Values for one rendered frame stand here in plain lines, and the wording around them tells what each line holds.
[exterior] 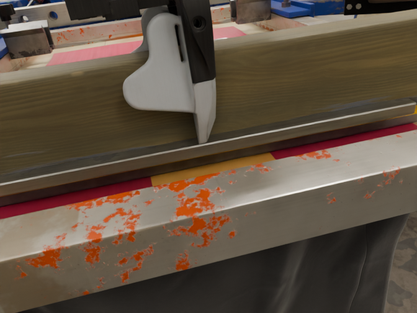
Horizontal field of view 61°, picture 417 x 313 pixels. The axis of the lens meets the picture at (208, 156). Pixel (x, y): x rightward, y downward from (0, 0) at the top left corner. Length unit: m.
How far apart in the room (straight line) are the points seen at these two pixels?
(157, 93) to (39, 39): 0.53
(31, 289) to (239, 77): 0.19
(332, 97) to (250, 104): 0.07
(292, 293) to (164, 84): 0.30
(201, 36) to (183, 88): 0.04
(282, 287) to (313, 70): 0.24
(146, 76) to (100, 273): 0.12
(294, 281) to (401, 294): 1.08
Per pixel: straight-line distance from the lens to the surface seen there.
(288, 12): 0.70
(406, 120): 0.37
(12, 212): 0.31
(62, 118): 0.26
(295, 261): 0.40
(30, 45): 0.75
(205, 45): 0.22
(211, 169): 0.29
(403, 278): 1.55
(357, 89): 0.31
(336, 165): 0.23
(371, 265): 0.46
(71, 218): 0.21
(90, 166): 0.26
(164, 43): 0.23
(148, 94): 0.23
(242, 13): 0.76
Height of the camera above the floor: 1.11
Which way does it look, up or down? 30 degrees down
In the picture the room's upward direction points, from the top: 7 degrees counter-clockwise
